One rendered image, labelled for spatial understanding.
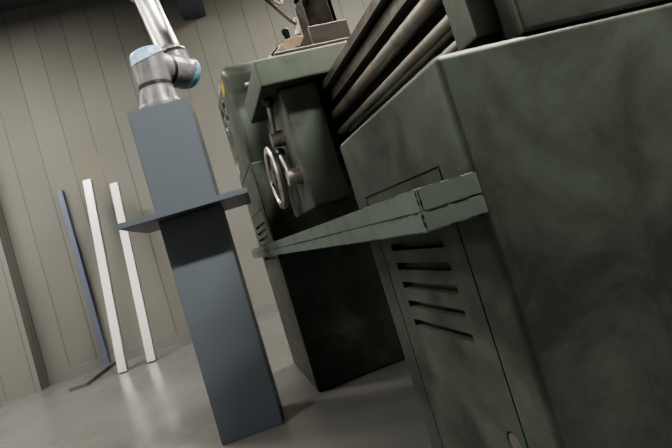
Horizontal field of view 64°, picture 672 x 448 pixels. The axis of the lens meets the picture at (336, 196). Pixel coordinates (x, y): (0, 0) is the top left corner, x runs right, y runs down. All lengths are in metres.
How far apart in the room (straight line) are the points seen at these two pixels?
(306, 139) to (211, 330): 0.86
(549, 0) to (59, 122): 4.79
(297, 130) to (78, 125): 4.08
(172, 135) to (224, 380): 0.80
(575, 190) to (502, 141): 0.09
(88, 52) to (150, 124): 3.45
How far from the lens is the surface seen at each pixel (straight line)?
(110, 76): 5.17
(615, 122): 0.63
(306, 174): 1.13
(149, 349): 4.31
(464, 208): 0.52
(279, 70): 1.15
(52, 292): 5.08
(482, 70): 0.56
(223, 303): 1.79
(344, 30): 1.35
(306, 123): 1.15
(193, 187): 1.81
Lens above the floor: 0.55
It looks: 3 degrees up
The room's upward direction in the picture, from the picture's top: 17 degrees counter-clockwise
